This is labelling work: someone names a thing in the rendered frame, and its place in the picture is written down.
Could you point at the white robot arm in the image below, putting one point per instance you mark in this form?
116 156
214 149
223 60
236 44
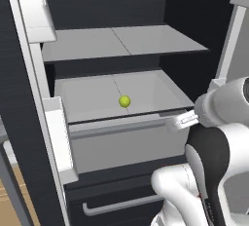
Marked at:
210 158

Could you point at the grey fridge door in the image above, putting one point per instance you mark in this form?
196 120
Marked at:
238 51

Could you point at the black fridge cabinet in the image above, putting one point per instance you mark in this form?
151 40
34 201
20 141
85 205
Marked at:
191 9

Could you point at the white fridge drawer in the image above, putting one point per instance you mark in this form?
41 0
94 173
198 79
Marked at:
129 148

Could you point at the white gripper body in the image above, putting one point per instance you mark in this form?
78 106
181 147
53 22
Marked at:
181 121

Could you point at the black fridge door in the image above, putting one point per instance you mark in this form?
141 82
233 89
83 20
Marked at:
19 113

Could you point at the black freezer drawer front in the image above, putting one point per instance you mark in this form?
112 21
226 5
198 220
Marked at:
107 187

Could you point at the tall white door bin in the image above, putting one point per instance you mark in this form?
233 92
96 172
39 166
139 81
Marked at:
60 139

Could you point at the small white door bin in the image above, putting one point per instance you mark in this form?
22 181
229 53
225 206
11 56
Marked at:
37 15

